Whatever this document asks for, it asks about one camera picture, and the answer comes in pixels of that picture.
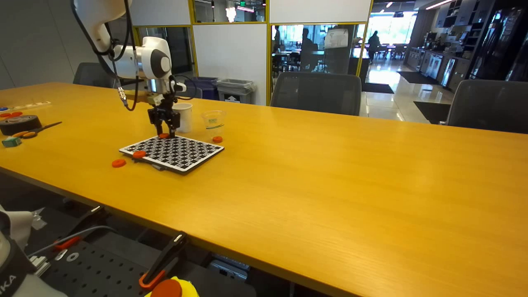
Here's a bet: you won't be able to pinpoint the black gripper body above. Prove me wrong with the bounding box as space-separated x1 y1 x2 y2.
148 101 184 125

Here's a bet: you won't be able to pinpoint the white paper cup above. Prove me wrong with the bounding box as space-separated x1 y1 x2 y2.
174 101 197 134

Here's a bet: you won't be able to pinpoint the black white checker marker board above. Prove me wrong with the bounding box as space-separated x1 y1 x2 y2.
120 130 227 175

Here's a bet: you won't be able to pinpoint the dark blue waste bin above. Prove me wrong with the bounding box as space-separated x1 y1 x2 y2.
186 76 222 101

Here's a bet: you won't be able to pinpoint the grey waste bin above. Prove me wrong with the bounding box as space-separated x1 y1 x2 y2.
217 77 258 106

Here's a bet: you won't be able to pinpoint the grey mesh office chair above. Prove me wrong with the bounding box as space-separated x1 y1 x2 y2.
446 77 528 135
73 61 121 89
271 71 364 117

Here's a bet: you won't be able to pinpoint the white partition panel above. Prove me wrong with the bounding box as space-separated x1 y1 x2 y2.
192 23 270 106
131 0 194 28
268 0 375 25

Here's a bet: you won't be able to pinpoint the black tape roll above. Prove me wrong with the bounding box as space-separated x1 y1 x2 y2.
0 114 44 137

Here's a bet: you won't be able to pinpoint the blue box under table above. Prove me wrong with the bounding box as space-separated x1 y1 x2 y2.
207 257 253 282

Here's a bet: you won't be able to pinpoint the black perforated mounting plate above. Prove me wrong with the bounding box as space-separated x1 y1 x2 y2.
39 229 261 297

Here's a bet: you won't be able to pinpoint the yellow red emergency stop button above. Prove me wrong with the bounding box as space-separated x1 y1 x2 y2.
144 275 202 297

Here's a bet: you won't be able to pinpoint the dark floor mat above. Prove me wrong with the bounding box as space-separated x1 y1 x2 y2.
415 99 455 124
362 81 397 94

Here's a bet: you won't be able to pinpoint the distant person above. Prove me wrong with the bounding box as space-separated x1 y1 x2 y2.
367 30 384 59

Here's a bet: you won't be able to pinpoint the black cable with connector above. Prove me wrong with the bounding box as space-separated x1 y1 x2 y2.
72 0 141 112

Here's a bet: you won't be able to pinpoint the orange handled scissors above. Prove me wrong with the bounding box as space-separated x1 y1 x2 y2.
16 120 63 140

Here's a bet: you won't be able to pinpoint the grey cable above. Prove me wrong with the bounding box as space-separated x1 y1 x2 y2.
29 223 115 259

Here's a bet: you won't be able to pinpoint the red handled black clamp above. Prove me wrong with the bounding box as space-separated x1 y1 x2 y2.
138 233 187 294

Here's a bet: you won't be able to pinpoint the glass pane yellow frame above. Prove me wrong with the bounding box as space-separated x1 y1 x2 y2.
271 23 370 79

